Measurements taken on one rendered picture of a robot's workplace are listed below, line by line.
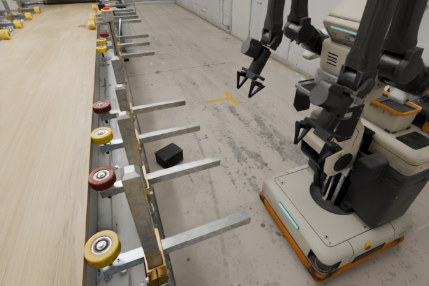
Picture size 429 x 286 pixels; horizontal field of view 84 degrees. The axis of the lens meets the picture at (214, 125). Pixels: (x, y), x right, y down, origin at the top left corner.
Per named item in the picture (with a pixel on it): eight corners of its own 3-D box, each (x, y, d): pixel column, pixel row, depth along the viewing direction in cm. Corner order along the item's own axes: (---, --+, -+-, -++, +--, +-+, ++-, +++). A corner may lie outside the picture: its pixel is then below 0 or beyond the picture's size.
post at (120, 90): (145, 175, 114) (124, 82, 87) (146, 180, 112) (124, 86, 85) (138, 177, 113) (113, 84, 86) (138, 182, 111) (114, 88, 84)
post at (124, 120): (153, 214, 94) (128, 108, 67) (154, 221, 91) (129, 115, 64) (144, 217, 93) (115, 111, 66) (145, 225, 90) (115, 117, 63)
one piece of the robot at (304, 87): (313, 106, 118) (325, 64, 106) (360, 138, 97) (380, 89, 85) (286, 112, 114) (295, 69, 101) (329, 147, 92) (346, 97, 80)
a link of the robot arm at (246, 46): (283, 38, 95) (270, 33, 101) (262, 26, 89) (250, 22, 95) (268, 66, 99) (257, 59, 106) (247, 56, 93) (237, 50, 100)
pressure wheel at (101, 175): (102, 210, 79) (92, 187, 73) (93, 196, 84) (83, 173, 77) (125, 197, 84) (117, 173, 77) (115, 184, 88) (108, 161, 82)
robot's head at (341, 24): (359, 18, 95) (349, -13, 86) (412, 30, 79) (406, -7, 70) (332, 46, 98) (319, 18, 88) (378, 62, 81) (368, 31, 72)
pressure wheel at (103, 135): (97, 161, 99) (89, 138, 92) (99, 149, 105) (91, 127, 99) (117, 157, 101) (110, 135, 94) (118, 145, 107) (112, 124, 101)
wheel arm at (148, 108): (184, 103, 135) (183, 97, 133) (186, 106, 132) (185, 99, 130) (101, 119, 122) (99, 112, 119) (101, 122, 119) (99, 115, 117)
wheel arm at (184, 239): (245, 216, 79) (246, 208, 77) (250, 225, 77) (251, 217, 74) (106, 267, 66) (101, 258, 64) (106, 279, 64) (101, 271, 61)
